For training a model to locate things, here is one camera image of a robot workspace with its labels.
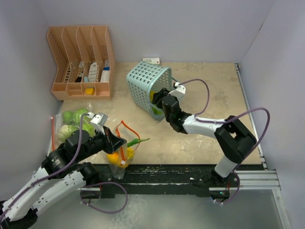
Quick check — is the orange mango toy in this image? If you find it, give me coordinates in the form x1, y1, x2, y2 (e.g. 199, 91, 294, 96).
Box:
107, 152, 129, 168

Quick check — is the clear orange-zip bag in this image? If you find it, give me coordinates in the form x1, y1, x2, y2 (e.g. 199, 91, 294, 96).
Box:
50, 101, 93, 150
105, 120, 140, 179

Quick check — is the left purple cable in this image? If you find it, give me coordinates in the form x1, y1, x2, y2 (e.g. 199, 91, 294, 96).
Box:
0, 113, 93, 222

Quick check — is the green chili pepper toy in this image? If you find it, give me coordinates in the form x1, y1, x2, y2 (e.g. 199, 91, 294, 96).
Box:
127, 138, 150, 147

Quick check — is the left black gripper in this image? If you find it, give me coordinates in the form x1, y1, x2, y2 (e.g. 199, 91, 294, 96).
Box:
75, 125, 127, 162

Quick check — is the small green white box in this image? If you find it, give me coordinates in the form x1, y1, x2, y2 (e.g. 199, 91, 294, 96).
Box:
142, 57, 160, 65

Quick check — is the black aluminium base frame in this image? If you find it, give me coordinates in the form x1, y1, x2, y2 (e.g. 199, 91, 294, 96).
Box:
57, 163, 279, 199

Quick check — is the orange plastic file organizer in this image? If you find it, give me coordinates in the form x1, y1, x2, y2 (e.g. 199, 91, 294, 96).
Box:
47, 25, 115, 101

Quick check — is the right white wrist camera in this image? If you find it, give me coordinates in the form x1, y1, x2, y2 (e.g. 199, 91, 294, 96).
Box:
169, 82, 186, 101

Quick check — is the green cabbage toy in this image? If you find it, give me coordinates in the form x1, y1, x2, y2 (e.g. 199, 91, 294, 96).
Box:
71, 108, 89, 125

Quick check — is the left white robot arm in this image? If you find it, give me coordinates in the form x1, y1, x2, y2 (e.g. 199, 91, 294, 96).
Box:
0, 127, 127, 229

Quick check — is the green chayote toy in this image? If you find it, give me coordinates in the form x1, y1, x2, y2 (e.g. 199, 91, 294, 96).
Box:
152, 105, 163, 115

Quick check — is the yellow block in organizer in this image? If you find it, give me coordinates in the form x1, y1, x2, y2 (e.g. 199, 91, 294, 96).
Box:
85, 88, 94, 95

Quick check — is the white patterned packet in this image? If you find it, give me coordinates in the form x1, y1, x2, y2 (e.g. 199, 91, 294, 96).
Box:
88, 62, 98, 83

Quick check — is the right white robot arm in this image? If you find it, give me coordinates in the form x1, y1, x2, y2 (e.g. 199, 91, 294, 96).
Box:
152, 88, 257, 187

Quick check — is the yellow star fruit toy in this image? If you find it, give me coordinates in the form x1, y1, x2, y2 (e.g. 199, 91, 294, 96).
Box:
150, 91, 155, 102

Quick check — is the white blue packet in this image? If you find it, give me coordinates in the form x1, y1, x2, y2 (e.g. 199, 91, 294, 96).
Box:
100, 60, 110, 83

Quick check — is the light blue plastic basket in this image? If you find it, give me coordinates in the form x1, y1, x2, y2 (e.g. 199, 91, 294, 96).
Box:
126, 61, 173, 121

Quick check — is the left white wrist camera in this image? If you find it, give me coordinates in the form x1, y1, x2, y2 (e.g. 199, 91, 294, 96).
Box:
88, 112, 108, 135

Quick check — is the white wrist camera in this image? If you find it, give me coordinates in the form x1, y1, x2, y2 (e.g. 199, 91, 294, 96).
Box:
169, 82, 186, 101
88, 112, 108, 135

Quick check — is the black white item in organizer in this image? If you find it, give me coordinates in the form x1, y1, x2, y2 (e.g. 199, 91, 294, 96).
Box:
74, 61, 84, 83

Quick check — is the yellow banana toy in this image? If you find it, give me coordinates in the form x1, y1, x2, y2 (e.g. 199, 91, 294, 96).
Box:
126, 147, 134, 160

